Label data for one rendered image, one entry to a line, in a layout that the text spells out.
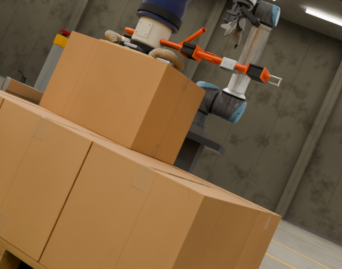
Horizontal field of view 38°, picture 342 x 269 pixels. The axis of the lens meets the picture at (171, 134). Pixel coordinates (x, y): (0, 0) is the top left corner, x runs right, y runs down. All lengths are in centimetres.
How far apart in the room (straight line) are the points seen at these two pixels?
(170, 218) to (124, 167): 21
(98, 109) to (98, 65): 21
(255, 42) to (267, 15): 17
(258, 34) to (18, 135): 176
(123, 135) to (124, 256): 84
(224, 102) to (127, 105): 99
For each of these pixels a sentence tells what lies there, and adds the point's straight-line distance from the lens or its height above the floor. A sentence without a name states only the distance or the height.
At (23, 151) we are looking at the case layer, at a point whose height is 42.
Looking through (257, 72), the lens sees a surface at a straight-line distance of 220.
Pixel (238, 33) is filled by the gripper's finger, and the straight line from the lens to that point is 239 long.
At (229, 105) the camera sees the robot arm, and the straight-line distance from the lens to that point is 303.
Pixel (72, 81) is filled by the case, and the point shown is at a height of 72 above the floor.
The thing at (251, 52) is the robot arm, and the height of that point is 133.
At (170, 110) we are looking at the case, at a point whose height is 77.
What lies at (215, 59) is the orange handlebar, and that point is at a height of 107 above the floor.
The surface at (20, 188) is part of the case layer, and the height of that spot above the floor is 31.
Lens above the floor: 62
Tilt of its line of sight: 1 degrees up
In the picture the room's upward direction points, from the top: 24 degrees clockwise
